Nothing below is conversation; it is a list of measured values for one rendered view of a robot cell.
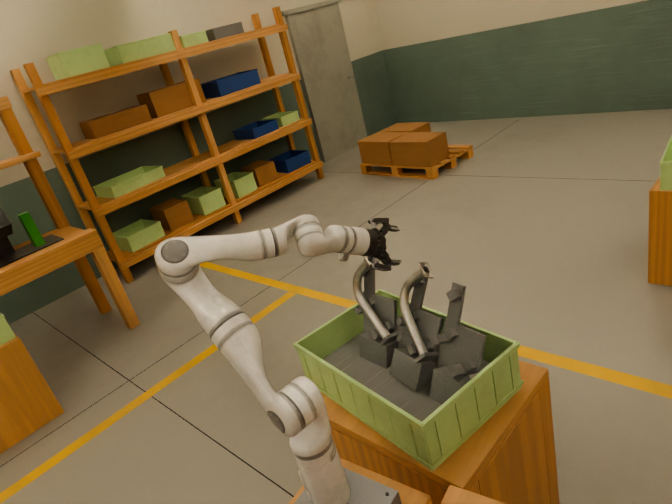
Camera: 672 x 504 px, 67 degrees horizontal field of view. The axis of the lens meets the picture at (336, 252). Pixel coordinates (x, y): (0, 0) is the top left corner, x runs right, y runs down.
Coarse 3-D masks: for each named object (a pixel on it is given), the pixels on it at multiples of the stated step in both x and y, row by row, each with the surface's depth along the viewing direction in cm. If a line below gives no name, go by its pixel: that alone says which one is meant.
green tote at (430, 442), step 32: (352, 320) 189; (320, 352) 183; (512, 352) 147; (320, 384) 173; (352, 384) 151; (480, 384) 141; (512, 384) 151; (384, 416) 144; (448, 416) 135; (480, 416) 144; (416, 448) 137; (448, 448) 138
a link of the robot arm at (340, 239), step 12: (336, 228) 127; (348, 228) 130; (300, 240) 121; (312, 240) 120; (324, 240) 121; (336, 240) 125; (348, 240) 128; (312, 252) 121; (324, 252) 125; (336, 252) 130
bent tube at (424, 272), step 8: (424, 264) 160; (416, 272) 160; (424, 272) 157; (408, 280) 162; (416, 280) 160; (408, 288) 163; (400, 296) 165; (408, 296) 165; (400, 304) 164; (408, 304) 165; (408, 312) 163; (408, 320) 161; (408, 328) 161; (416, 328) 160; (416, 336) 158; (416, 344) 157; (424, 344) 157; (424, 352) 155
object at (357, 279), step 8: (368, 264) 167; (360, 272) 172; (360, 280) 174; (360, 288) 175; (360, 296) 175; (360, 304) 174; (368, 304) 174; (368, 312) 172; (376, 320) 171; (376, 328) 170; (384, 328) 170; (384, 336) 168
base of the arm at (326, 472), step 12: (324, 456) 108; (336, 456) 111; (300, 468) 110; (312, 468) 108; (324, 468) 109; (336, 468) 111; (312, 480) 110; (324, 480) 110; (336, 480) 112; (312, 492) 112; (324, 492) 111; (336, 492) 112; (348, 492) 116
